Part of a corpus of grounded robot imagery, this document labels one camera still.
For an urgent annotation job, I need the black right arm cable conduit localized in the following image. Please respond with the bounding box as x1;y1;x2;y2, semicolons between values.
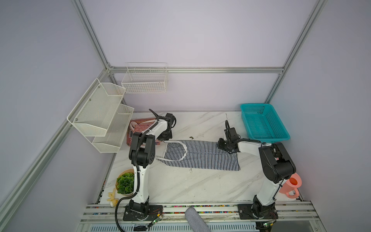
225;120;288;204

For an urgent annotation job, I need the white wire wall basket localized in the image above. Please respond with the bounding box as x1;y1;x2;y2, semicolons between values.
121;62;168;94

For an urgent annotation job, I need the navy white striped tank top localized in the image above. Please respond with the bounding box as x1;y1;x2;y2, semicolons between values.
156;140;241;171

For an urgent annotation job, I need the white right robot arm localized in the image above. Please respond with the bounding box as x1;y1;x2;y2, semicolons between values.
217;138;296;219

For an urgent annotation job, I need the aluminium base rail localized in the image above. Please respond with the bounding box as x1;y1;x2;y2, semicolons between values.
77;201;326;232

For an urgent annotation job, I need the pink watering can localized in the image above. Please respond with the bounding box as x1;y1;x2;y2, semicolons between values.
279;173;302;199

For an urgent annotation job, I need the white mesh wall shelf upper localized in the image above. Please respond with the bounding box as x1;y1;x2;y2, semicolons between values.
67;79;126;137

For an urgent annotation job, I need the yellow toy on floor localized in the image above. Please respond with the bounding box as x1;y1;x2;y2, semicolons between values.
106;188;119;207

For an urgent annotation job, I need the grey foam microphone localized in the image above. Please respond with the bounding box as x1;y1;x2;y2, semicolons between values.
185;207;211;232

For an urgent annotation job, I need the white mesh wall shelf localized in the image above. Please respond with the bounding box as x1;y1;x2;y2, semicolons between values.
92;104;134;153
67;79;126;137

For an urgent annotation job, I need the white mesh wall shelf lower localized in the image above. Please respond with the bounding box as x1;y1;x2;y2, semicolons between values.
92;104;134;153

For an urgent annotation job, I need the green potted plant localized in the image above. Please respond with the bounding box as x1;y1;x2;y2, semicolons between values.
115;169;135;195

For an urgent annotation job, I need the teal plastic basket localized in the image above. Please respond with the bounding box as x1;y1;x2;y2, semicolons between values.
240;103;290;143

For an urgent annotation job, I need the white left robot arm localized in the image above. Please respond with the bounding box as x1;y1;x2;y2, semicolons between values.
123;115;176;221

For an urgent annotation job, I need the folded red graphic tank top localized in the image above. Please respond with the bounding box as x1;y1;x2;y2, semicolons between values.
127;117;161;147

